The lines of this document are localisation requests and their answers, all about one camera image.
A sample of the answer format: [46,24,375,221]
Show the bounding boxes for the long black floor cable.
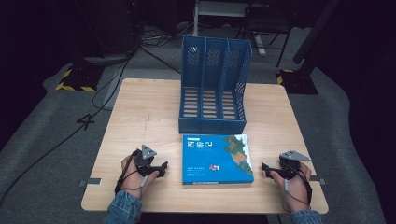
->
[0,57,134,207]

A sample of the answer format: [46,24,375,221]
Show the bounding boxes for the person's right hand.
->
[269,161,313,214]

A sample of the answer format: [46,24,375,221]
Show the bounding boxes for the black yellow striped stand base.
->
[276,68,319,96]
[55,63,106,93]

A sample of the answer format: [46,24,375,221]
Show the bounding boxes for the grey tape marker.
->
[78,177,103,188]
[309,175,327,187]

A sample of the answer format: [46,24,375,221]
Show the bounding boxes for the grey left gripper cable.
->
[121,175,149,191]

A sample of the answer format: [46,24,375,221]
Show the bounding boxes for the blue book with map cover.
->
[181,133,255,187]

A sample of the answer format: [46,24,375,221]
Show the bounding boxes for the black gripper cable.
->
[289,161,314,210]
[114,148,140,196]

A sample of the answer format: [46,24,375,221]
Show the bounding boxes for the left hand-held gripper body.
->
[134,144,158,175]

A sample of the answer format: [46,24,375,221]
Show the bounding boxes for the white desk frame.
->
[191,0,269,57]

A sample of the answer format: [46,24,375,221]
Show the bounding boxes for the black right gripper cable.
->
[289,161,314,210]

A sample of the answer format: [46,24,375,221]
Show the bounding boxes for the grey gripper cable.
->
[281,177,310,214]
[121,175,149,191]

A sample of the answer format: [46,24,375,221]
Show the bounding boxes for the blue plastic file rack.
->
[177,35,253,135]

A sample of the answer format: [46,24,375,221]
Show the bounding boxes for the black slanted pole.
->
[292,0,342,65]

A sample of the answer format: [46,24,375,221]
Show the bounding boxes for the grey right gripper cable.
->
[281,177,310,214]

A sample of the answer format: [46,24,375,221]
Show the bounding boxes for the dark equipment cabinet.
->
[70,0,142,61]

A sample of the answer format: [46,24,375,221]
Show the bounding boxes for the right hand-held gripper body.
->
[277,149,313,180]

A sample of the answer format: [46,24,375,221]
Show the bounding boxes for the bundle of black floor cables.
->
[136,22,195,76]

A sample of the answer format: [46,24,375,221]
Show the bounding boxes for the black chair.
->
[237,2,295,68]

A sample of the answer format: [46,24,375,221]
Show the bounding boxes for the person's left hand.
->
[120,153,161,199]

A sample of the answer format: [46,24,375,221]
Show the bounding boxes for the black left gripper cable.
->
[114,148,140,196]

